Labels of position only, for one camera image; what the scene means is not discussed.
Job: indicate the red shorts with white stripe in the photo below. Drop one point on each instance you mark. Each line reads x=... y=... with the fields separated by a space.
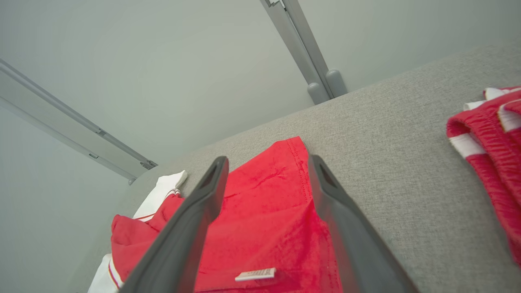
x=492 y=162

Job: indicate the red jersey with white trim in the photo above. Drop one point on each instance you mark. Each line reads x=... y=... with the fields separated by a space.
x=264 y=203

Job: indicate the grey double partition post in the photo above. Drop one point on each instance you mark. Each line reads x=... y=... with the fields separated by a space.
x=301 y=49

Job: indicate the grey fabric sofa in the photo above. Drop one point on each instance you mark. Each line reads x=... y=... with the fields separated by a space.
x=407 y=162

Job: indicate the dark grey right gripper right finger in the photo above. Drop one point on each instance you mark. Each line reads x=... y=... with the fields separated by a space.
x=358 y=260

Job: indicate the grey metal partition support frame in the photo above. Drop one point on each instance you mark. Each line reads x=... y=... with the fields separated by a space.
x=61 y=122

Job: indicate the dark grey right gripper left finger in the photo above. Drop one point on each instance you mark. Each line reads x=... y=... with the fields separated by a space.
x=175 y=252

